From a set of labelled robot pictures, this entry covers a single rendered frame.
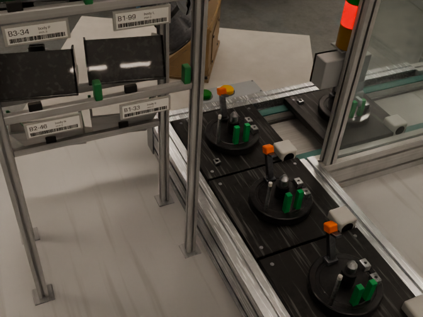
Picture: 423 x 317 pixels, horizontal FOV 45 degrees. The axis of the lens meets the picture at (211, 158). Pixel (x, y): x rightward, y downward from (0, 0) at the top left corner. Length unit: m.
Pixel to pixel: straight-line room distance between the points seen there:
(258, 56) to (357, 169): 0.69
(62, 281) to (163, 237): 0.24
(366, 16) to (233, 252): 0.54
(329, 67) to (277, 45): 0.86
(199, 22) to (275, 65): 1.06
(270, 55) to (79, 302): 1.16
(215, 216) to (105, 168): 0.38
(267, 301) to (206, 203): 0.27
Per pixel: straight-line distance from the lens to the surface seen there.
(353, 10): 1.11
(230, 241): 1.09
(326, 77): 1.15
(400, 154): 1.45
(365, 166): 1.39
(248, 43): 1.99
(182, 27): 1.69
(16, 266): 1.21
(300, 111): 1.44
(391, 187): 1.45
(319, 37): 4.05
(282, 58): 1.91
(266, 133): 1.34
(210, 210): 1.13
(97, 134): 1.09
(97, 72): 0.88
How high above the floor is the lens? 1.78
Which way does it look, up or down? 41 degrees down
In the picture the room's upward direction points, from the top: 4 degrees clockwise
